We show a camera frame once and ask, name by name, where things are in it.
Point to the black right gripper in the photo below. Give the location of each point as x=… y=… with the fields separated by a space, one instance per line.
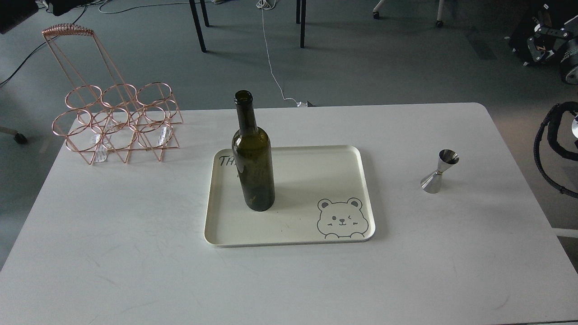
x=543 y=47

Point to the silver steel jigger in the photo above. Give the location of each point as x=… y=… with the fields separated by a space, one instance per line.
x=432 y=183

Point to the dark green wine bottle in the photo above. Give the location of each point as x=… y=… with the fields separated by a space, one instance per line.
x=253 y=156

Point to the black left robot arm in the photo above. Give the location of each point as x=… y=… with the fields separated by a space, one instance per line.
x=14 y=12

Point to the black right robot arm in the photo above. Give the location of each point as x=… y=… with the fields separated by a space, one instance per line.
x=551 y=124

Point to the black box on floor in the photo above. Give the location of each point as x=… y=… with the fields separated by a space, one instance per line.
x=540 y=13

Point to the white chair base with castors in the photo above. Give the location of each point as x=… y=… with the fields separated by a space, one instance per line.
x=399 y=8

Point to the black table legs right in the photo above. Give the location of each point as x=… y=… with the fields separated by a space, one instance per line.
x=301 y=20

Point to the black table legs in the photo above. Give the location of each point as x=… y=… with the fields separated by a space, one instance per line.
x=301 y=20
x=199 y=11

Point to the cream tray with bear print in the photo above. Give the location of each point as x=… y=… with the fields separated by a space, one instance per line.
x=321 y=197

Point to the black table legs left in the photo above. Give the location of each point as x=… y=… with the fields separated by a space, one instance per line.
x=199 y=11

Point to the rose gold wire bottle rack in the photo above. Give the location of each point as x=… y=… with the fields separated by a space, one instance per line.
x=117 y=120

